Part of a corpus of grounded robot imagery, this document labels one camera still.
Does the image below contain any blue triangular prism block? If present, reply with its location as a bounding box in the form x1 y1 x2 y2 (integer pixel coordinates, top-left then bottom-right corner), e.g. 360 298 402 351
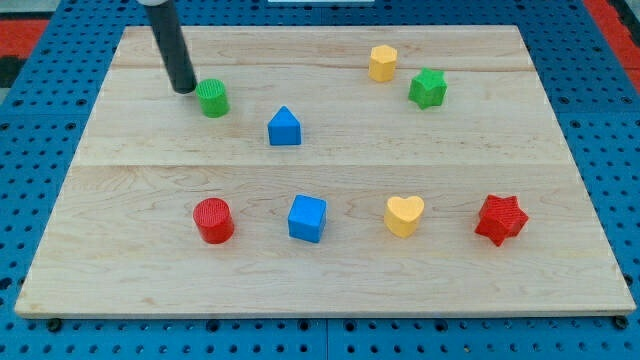
267 106 302 146

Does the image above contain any light wooden board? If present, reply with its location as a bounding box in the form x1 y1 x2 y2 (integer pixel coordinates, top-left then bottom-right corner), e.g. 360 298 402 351
15 25 636 319

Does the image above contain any yellow heart block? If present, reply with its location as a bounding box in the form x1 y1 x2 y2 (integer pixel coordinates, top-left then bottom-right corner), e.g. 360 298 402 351
384 196 425 238

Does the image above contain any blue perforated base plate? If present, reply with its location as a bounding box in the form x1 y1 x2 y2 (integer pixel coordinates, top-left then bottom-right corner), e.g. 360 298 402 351
1 0 639 359

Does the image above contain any yellow hexagon block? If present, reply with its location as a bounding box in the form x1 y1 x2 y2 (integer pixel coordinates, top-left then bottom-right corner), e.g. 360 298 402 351
368 45 398 82

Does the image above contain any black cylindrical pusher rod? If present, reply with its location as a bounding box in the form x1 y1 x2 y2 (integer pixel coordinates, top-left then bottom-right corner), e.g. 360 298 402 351
138 0 197 94

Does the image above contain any green star block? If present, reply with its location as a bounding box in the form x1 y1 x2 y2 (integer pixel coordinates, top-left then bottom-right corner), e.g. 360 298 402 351
408 68 448 109

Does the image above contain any red star block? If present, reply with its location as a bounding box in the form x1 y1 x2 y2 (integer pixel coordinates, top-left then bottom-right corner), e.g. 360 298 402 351
474 194 529 247

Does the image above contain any green cylinder block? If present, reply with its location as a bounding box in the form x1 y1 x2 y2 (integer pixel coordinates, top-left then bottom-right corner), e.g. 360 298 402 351
196 78 230 118

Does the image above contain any blue cube block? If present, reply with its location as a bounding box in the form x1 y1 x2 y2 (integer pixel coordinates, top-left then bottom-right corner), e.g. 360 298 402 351
287 194 327 243

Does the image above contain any red cylinder block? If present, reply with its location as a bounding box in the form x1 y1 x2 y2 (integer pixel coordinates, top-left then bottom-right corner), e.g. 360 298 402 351
192 198 235 244

